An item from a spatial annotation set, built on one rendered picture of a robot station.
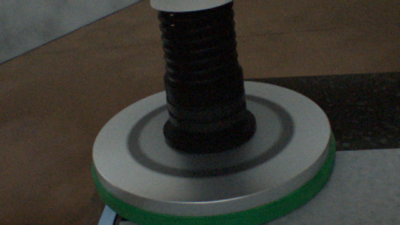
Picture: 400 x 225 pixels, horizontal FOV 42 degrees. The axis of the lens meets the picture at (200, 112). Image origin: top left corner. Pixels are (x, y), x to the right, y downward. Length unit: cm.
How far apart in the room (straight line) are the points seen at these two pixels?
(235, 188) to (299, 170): 5
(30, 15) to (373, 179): 29
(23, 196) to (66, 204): 20
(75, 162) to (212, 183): 186
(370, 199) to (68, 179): 180
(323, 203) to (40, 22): 25
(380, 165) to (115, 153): 23
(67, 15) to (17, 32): 3
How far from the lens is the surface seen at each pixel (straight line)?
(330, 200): 42
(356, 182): 44
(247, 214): 39
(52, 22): 36
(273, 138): 45
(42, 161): 232
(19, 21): 36
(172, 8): 39
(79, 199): 201
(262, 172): 41
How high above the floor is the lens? 112
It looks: 27 degrees down
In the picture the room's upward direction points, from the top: 7 degrees counter-clockwise
